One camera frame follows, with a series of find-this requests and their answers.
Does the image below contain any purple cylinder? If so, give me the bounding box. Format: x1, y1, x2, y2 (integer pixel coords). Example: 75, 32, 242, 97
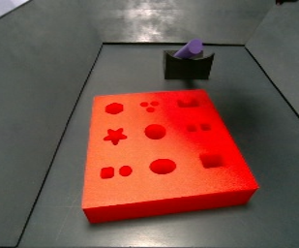
174, 39, 203, 59

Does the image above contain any red foam shape-sorting block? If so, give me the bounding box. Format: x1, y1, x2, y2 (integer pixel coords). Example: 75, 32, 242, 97
82, 89, 259, 223

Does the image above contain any black curved cradle stand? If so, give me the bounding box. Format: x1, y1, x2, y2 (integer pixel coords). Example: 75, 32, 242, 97
163, 50, 215, 79

